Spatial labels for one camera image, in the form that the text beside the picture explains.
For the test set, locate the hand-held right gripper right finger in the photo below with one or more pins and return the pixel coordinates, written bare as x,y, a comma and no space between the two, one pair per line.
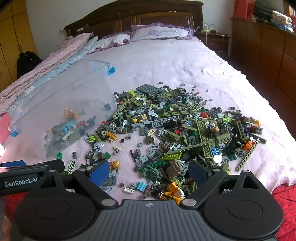
198,170

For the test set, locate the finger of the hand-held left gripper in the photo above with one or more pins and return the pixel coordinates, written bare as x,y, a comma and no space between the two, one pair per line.
56,165
11,163

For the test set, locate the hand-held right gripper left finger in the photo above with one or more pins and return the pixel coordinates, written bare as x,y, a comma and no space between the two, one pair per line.
99,172

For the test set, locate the small heap of toy bricks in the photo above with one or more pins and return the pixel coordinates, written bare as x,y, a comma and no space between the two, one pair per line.
69,129

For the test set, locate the large pile of toy bricks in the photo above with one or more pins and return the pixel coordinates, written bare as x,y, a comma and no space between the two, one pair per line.
185,129

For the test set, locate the clear plastic storage bin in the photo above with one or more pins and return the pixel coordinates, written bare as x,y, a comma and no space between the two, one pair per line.
57,92

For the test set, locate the pink cardboard box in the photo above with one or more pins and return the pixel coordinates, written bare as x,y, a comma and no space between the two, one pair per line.
5,129

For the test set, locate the red blanket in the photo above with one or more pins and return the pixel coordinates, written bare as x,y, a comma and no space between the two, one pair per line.
286,208

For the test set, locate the black backpack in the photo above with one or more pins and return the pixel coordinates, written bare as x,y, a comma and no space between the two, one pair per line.
27,64

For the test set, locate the pink striped quilt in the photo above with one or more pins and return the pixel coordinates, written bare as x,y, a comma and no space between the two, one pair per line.
46,64

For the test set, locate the blue floral quilt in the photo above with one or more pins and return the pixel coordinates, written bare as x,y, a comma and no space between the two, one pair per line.
69,62

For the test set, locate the wooden nightstand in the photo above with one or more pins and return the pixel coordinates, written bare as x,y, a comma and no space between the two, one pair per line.
215,44

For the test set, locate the yellow wooden wardrobe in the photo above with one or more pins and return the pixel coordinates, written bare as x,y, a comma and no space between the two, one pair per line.
13,34

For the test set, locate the brown wooden dresser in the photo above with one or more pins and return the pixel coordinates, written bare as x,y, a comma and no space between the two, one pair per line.
266,58

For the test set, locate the white pillow purple frill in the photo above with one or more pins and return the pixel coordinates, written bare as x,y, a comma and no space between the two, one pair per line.
159,33
111,40

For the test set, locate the dark wooden bed headboard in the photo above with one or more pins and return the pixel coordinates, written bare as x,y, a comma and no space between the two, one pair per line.
161,14

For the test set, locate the red bag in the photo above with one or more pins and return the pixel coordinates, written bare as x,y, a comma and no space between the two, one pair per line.
242,9

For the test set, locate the pile of folded clothes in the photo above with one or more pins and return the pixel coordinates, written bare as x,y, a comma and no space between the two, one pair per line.
277,18

